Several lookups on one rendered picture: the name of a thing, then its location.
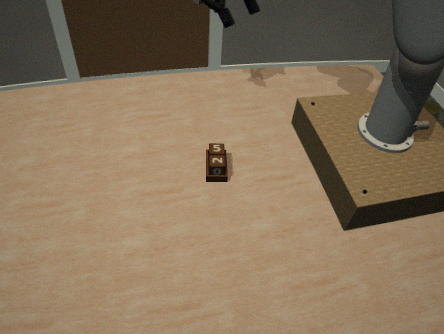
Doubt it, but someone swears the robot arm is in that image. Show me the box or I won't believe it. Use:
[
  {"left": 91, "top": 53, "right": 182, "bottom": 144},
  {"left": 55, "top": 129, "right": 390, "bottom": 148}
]
[{"left": 358, "top": 0, "right": 444, "bottom": 153}]

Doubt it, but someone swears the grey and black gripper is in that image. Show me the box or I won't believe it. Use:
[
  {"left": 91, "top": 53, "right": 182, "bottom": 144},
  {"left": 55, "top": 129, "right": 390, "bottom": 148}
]
[{"left": 201, "top": 0, "right": 260, "bottom": 28}]

